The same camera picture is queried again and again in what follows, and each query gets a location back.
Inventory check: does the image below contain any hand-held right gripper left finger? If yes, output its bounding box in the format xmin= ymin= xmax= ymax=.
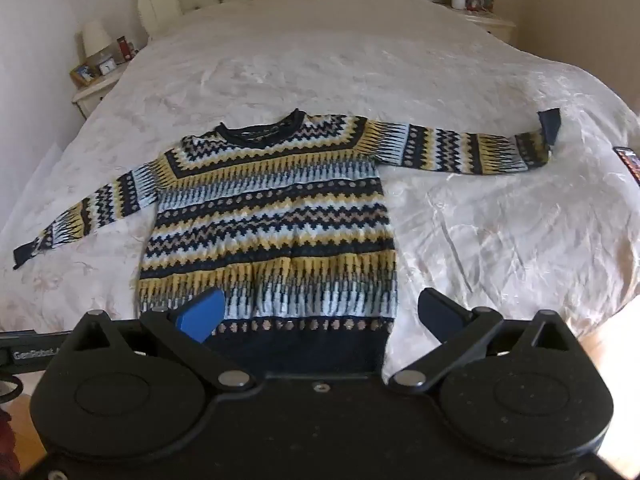
xmin=65 ymin=287 xmax=251 ymax=392

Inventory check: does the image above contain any cream nightstand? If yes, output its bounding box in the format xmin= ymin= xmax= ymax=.
xmin=435 ymin=2 xmax=518 ymax=46
xmin=70 ymin=57 xmax=136 ymax=118

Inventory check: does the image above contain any wooden photo frame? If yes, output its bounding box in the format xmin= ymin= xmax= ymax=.
xmin=70 ymin=62 xmax=98 ymax=87

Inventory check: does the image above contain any smartphone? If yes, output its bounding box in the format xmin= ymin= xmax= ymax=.
xmin=612 ymin=146 xmax=640 ymax=183

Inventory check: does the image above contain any patterned knit sweater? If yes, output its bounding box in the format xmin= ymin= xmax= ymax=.
xmin=12 ymin=109 xmax=561 ymax=376

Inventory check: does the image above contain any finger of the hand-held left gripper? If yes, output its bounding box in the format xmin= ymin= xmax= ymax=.
xmin=0 ymin=330 xmax=76 ymax=343

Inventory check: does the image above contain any person's dark red clothing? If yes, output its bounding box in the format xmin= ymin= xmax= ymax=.
xmin=0 ymin=409 xmax=23 ymax=480

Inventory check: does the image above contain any black cable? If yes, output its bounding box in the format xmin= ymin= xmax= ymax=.
xmin=0 ymin=374 xmax=24 ymax=402

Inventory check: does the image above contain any white table lamp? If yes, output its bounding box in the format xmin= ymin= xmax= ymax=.
xmin=81 ymin=20 xmax=113 ymax=63

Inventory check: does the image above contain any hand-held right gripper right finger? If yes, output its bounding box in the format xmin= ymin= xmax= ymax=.
xmin=389 ymin=287 xmax=582 ymax=394

